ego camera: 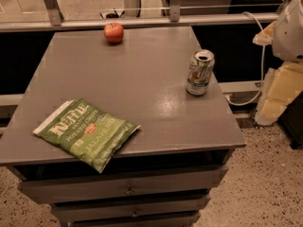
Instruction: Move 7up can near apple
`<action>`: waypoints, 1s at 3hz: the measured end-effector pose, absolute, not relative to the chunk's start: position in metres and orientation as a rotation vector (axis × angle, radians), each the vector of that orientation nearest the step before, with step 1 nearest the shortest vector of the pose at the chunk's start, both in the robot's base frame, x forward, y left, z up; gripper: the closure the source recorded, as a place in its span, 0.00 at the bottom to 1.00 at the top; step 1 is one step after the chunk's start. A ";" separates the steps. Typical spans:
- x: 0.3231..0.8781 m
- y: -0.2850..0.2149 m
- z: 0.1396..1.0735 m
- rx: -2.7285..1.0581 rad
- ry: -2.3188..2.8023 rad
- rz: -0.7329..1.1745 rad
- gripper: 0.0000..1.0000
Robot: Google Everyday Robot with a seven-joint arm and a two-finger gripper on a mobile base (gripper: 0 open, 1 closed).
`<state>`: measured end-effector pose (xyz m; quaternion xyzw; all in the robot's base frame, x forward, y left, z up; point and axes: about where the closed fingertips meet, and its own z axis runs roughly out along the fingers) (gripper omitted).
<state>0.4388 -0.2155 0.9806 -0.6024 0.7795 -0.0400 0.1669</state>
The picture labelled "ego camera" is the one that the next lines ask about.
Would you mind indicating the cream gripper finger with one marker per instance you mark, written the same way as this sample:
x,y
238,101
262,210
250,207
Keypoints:
x,y
265,37
280,88

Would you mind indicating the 7up soda can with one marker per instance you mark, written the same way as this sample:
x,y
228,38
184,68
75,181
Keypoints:
x,y
200,68

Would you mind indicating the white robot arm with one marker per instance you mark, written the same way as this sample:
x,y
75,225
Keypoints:
x,y
287,42

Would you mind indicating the red apple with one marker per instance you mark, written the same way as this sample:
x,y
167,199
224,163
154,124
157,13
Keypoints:
x,y
113,33

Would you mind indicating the grey drawer cabinet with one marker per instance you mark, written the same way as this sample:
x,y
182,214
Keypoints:
x,y
162,175

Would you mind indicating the green Kettle chips bag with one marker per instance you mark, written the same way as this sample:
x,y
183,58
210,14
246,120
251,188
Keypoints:
x,y
86,132

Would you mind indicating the metal window railing frame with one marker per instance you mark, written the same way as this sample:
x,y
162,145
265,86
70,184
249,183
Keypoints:
x,y
38,15

